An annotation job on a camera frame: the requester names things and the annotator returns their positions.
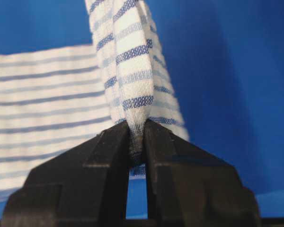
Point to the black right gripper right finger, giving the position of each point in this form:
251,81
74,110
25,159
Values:
189,187

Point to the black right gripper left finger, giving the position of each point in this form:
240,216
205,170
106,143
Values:
83,187

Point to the blue white striped towel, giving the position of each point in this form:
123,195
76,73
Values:
53,100

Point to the blue table cloth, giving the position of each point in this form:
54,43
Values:
225,59

